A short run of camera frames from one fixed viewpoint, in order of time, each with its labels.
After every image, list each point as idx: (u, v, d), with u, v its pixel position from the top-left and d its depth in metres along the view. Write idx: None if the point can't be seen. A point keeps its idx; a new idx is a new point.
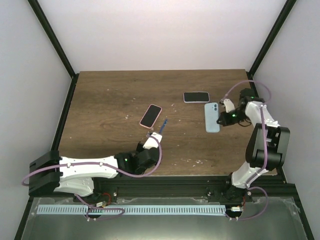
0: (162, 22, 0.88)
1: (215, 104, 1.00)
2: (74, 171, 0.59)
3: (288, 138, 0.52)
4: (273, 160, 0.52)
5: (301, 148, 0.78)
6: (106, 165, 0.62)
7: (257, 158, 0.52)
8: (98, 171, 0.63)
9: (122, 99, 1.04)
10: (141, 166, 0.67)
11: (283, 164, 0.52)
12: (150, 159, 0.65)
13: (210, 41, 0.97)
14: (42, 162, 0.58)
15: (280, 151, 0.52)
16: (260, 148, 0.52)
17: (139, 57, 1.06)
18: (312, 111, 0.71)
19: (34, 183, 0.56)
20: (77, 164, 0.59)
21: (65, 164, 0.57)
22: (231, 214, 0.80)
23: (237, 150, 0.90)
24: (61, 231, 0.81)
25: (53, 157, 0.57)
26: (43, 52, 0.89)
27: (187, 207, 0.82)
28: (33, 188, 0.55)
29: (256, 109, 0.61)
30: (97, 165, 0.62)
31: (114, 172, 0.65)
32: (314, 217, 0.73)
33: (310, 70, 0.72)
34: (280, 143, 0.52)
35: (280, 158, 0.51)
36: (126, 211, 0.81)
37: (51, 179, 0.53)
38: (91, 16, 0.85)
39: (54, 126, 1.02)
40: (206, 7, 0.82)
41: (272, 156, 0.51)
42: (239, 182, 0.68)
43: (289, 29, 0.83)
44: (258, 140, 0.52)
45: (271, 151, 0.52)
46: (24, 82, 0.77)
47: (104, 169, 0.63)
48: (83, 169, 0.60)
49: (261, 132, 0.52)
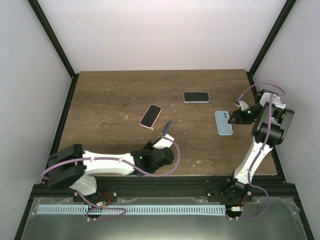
0: (162, 22, 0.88)
1: (225, 113, 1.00)
2: (97, 165, 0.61)
3: (291, 117, 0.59)
4: (274, 134, 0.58)
5: (301, 147, 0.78)
6: (125, 161, 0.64)
7: (260, 130, 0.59)
8: (117, 167, 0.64)
9: (122, 99, 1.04)
10: (155, 165, 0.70)
11: (282, 140, 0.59)
12: (166, 158, 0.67)
13: (210, 41, 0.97)
14: (62, 156, 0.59)
15: (282, 129, 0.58)
16: (265, 122, 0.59)
17: (139, 57, 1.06)
18: (313, 111, 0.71)
19: (55, 177, 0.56)
20: (99, 158, 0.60)
21: (88, 158, 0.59)
22: (231, 214, 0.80)
23: (237, 150, 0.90)
24: (61, 231, 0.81)
25: (77, 150, 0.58)
26: (43, 52, 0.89)
27: (187, 207, 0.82)
28: (55, 181, 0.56)
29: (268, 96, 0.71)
30: (116, 161, 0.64)
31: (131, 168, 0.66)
32: (313, 217, 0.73)
33: (310, 69, 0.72)
34: (283, 121, 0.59)
35: (280, 135, 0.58)
36: (126, 211, 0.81)
37: (78, 172, 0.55)
38: (91, 16, 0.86)
39: (54, 126, 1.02)
40: (206, 7, 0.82)
41: (274, 131, 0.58)
42: (240, 173, 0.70)
43: (289, 29, 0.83)
44: (264, 114, 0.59)
45: (274, 127, 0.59)
46: (25, 82, 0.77)
47: (122, 165, 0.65)
48: (104, 163, 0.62)
49: (268, 108, 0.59)
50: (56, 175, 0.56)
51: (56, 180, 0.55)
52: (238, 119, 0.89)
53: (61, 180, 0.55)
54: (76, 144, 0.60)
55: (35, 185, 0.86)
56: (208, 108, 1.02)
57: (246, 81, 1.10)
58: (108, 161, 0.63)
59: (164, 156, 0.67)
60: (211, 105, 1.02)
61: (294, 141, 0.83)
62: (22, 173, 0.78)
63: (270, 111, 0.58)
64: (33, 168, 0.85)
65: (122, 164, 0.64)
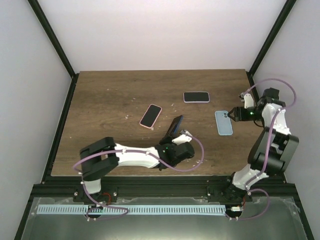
0: (162, 22, 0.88)
1: (225, 113, 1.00)
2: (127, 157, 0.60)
3: (295, 147, 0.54)
4: (274, 166, 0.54)
5: (301, 147, 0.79)
6: (152, 154, 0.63)
7: (258, 161, 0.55)
8: (144, 159, 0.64)
9: (122, 99, 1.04)
10: (178, 158, 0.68)
11: (283, 171, 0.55)
12: (188, 151, 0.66)
13: (210, 41, 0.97)
14: (95, 148, 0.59)
15: (282, 159, 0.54)
16: (263, 152, 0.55)
17: (139, 57, 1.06)
18: (313, 112, 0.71)
19: (89, 169, 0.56)
20: (129, 150, 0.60)
21: (120, 150, 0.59)
22: (231, 214, 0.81)
23: (237, 150, 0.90)
24: (61, 231, 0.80)
25: (109, 142, 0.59)
26: (43, 52, 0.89)
27: (187, 207, 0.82)
28: (89, 172, 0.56)
29: (273, 112, 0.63)
30: (142, 153, 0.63)
31: (156, 161, 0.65)
32: (314, 217, 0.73)
33: (310, 69, 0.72)
34: (285, 150, 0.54)
35: (281, 165, 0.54)
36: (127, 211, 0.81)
37: (113, 162, 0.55)
38: (91, 16, 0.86)
39: (54, 126, 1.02)
40: (206, 6, 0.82)
41: (274, 162, 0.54)
42: (239, 182, 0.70)
43: (289, 29, 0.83)
44: (263, 143, 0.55)
45: (274, 156, 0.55)
46: (25, 81, 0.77)
47: (149, 158, 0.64)
48: (134, 156, 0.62)
49: (267, 136, 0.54)
50: (90, 167, 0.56)
51: (91, 171, 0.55)
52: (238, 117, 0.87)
53: (96, 172, 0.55)
54: (107, 137, 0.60)
55: (35, 185, 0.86)
56: (208, 108, 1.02)
57: (246, 81, 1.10)
58: (136, 153, 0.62)
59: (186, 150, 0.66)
60: (211, 105, 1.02)
61: None
62: (22, 173, 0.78)
63: (269, 140, 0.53)
64: (33, 168, 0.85)
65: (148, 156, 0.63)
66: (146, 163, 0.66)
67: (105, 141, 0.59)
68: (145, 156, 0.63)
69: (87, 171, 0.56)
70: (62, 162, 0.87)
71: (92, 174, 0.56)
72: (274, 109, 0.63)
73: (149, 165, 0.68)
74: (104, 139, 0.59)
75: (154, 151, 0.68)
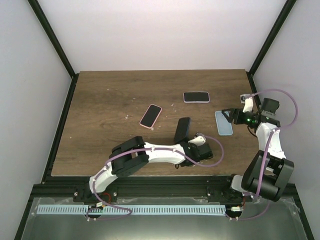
0: (161, 22, 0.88)
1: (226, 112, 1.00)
2: (156, 154, 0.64)
3: (290, 172, 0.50)
4: (268, 191, 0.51)
5: (301, 147, 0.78)
6: (179, 151, 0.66)
7: (252, 186, 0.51)
8: (171, 156, 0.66)
9: (122, 99, 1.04)
10: (201, 156, 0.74)
11: (278, 198, 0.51)
12: (210, 152, 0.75)
13: (210, 41, 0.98)
14: (126, 146, 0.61)
15: (278, 185, 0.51)
16: (256, 176, 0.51)
17: (139, 57, 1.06)
18: (314, 112, 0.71)
19: (120, 165, 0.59)
20: (158, 148, 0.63)
21: (149, 148, 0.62)
22: (231, 214, 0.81)
23: (237, 150, 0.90)
24: (61, 231, 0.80)
25: (140, 142, 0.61)
26: (43, 52, 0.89)
27: (187, 207, 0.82)
28: (120, 169, 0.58)
29: (267, 134, 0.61)
30: (170, 150, 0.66)
31: (183, 157, 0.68)
32: (314, 217, 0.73)
33: (310, 69, 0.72)
34: (280, 175, 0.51)
35: (275, 190, 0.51)
36: (132, 211, 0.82)
37: (144, 160, 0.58)
38: (91, 16, 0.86)
39: (54, 126, 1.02)
40: (206, 7, 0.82)
41: (269, 188, 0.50)
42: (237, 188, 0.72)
43: (289, 29, 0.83)
44: (257, 167, 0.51)
45: (268, 181, 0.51)
46: (25, 81, 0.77)
47: (175, 154, 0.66)
48: (161, 153, 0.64)
49: (262, 160, 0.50)
50: (121, 164, 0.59)
51: (122, 168, 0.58)
52: (234, 119, 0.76)
53: (128, 168, 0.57)
54: (138, 136, 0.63)
55: (35, 185, 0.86)
56: (208, 108, 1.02)
57: (246, 81, 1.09)
58: (164, 150, 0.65)
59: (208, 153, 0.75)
60: (211, 105, 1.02)
61: (294, 141, 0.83)
62: (22, 173, 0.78)
63: (263, 164, 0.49)
64: (33, 168, 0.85)
65: (175, 153, 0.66)
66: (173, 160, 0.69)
67: (136, 141, 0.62)
68: (173, 153, 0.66)
69: (118, 168, 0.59)
70: (62, 162, 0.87)
71: (123, 171, 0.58)
72: (268, 131, 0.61)
73: (176, 161, 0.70)
74: (136, 139, 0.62)
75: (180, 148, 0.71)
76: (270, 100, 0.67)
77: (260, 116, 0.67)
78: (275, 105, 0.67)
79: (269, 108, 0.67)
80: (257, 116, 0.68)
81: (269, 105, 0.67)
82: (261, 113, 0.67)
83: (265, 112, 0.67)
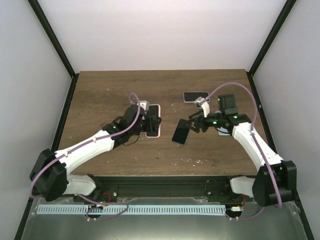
0: (161, 21, 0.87)
1: None
2: (74, 156, 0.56)
3: (294, 172, 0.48)
4: (285, 197, 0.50)
5: (301, 147, 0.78)
6: (100, 138, 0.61)
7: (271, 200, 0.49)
8: (95, 147, 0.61)
9: (122, 99, 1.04)
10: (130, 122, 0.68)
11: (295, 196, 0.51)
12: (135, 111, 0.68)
13: (210, 40, 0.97)
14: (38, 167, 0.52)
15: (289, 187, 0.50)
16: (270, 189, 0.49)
17: (139, 58, 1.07)
18: (314, 111, 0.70)
19: (43, 189, 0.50)
20: (73, 149, 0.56)
21: (63, 154, 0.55)
22: (231, 214, 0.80)
23: (237, 150, 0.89)
24: (61, 231, 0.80)
25: (48, 154, 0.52)
26: (43, 54, 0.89)
27: (188, 207, 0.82)
28: (45, 193, 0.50)
29: (251, 140, 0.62)
30: (91, 143, 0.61)
31: (110, 140, 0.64)
32: (313, 217, 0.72)
33: (310, 70, 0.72)
34: (289, 179, 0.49)
35: (290, 192, 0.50)
36: (120, 211, 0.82)
37: (59, 171, 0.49)
38: (90, 16, 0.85)
39: (54, 126, 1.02)
40: (205, 6, 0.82)
41: (284, 194, 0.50)
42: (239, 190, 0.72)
43: (289, 28, 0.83)
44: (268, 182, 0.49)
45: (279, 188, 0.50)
46: (25, 81, 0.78)
47: (99, 143, 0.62)
48: (81, 152, 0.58)
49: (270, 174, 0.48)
50: (43, 188, 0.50)
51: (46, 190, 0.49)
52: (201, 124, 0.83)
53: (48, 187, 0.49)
54: (44, 150, 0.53)
55: None
56: None
57: (246, 81, 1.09)
58: (83, 146, 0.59)
59: (134, 108, 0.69)
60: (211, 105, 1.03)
61: (294, 141, 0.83)
62: (22, 173, 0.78)
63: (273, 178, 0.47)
64: None
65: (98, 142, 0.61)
66: (100, 150, 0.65)
67: (44, 155, 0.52)
68: (96, 144, 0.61)
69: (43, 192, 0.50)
70: None
71: (51, 191, 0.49)
72: (250, 137, 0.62)
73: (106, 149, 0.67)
74: (43, 154, 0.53)
75: (104, 132, 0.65)
76: (227, 99, 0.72)
77: (228, 119, 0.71)
78: (233, 100, 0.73)
79: (230, 105, 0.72)
80: (224, 119, 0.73)
81: (228, 103, 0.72)
82: (226, 112, 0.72)
83: (228, 111, 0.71)
